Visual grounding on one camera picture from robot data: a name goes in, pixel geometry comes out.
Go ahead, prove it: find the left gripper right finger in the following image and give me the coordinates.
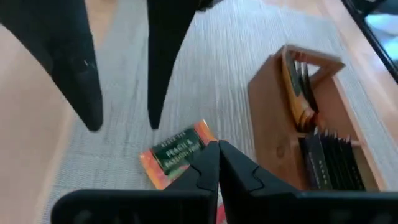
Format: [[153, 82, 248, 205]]
[[218, 139, 398, 224]]

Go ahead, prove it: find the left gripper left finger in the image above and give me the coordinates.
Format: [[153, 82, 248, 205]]
[[50, 139, 221, 224]]

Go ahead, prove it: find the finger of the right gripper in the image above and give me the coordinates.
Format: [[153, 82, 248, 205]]
[[0, 0, 104, 133], [145, 0, 216, 131]]

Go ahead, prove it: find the dark blackcurrant tea packet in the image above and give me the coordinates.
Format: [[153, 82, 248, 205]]
[[331, 132, 355, 191], [320, 130, 345, 191], [300, 127, 333, 191], [343, 135, 367, 191]]

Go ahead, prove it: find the wooden tea box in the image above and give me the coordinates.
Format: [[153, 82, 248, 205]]
[[247, 43, 389, 192]]

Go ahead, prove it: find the grey woven placemat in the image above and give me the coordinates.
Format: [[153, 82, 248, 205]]
[[39, 0, 398, 224]]

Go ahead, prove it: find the black metal table frame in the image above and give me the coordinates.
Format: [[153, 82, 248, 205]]
[[340, 0, 398, 84]]

